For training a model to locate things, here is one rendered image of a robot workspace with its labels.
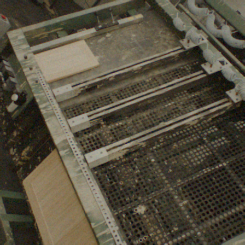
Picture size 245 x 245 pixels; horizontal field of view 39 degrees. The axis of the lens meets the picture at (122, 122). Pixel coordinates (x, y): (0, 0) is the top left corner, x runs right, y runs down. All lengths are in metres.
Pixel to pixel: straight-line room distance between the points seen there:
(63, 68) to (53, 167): 0.72
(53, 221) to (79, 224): 0.22
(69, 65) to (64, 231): 1.17
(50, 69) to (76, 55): 0.23
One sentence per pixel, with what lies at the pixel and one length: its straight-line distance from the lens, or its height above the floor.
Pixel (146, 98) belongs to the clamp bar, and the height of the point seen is 1.34.
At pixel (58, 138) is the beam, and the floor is 0.84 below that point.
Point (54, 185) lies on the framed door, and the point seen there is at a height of 0.50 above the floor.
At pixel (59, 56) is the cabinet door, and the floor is 1.03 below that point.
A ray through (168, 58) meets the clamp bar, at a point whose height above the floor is 1.59.
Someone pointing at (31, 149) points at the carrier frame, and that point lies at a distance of 2.64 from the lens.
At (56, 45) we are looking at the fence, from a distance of 2.80.
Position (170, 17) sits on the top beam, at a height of 1.80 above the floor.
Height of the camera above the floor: 1.80
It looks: 17 degrees down
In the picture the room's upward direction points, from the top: 46 degrees clockwise
